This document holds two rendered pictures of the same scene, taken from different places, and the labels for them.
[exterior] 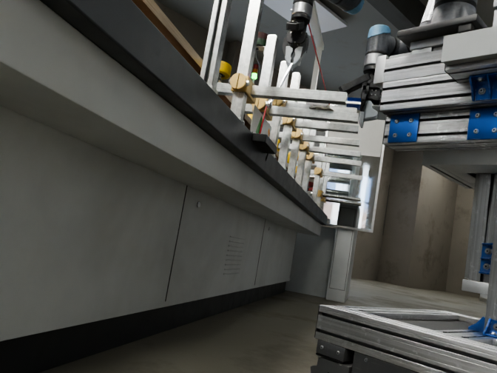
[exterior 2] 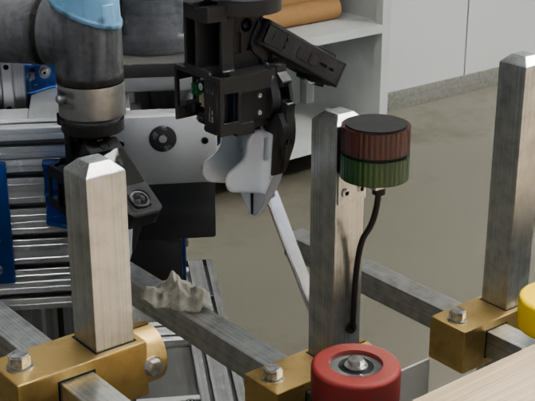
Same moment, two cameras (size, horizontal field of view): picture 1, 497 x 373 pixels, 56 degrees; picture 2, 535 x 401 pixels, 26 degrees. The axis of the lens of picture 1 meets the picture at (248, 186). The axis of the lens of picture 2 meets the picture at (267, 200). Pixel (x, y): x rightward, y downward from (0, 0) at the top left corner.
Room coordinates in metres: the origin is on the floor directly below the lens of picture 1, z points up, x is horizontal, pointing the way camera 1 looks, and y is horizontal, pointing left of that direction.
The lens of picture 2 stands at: (2.45, 0.52, 1.41)
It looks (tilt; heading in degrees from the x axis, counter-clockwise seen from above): 21 degrees down; 216
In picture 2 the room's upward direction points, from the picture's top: straight up
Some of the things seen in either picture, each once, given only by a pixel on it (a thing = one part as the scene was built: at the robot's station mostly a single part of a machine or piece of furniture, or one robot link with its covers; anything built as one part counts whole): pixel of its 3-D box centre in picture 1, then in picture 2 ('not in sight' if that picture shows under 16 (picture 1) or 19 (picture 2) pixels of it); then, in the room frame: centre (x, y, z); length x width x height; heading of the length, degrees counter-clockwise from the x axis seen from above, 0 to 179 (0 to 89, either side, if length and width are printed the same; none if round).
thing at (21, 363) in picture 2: not in sight; (19, 360); (1.92, -0.09, 0.98); 0.02 x 0.02 x 0.01
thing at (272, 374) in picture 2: not in sight; (272, 372); (1.68, -0.02, 0.88); 0.02 x 0.02 x 0.01
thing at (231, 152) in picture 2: (297, 61); (229, 168); (1.64, -0.10, 1.05); 0.06 x 0.03 x 0.09; 164
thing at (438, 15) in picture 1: (452, 23); (150, 6); (1.28, -0.51, 1.09); 0.15 x 0.15 x 0.10
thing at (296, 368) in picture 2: (262, 108); (317, 385); (1.63, 0.00, 0.85); 0.13 x 0.06 x 0.05; 164
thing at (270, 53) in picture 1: (262, 98); (333, 349); (1.61, 0.00, 0.87); 0.03 x 0.03 x 0.48; 74
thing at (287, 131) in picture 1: (288, 122); not in sight; (2.09, -0.13, 0.94); 0.03 x 0.03 x 0.48; 74
